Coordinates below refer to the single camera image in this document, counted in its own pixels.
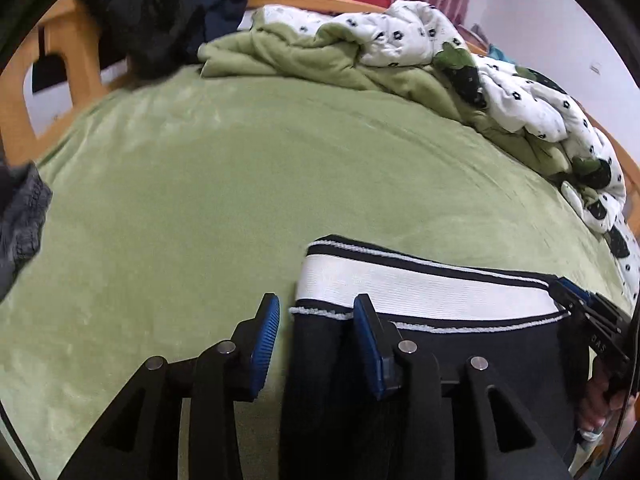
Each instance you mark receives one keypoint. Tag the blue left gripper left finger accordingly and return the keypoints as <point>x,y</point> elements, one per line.
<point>255,339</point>

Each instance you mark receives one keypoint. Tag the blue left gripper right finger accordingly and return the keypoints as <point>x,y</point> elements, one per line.
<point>375,339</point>

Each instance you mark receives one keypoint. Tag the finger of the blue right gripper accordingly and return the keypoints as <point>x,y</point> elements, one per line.
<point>575,287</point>
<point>565,299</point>

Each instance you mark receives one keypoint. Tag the black pants with white waistband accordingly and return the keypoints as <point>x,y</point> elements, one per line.
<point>491,371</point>

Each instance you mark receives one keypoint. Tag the person's right hand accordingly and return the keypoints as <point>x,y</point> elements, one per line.
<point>598,405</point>

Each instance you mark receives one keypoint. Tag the green fleece bed blanket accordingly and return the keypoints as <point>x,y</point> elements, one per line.
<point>177,205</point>

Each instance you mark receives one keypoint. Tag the grey garment on bedframe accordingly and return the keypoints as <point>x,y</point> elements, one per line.
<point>25,200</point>

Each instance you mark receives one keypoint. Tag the white floral quilt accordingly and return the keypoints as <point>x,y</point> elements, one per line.
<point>412,37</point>

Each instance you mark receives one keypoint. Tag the navy blue garment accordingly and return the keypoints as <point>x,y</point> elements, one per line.
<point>212,19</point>

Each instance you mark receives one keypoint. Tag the black jacket on bedframe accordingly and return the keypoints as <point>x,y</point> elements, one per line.
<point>156,35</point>

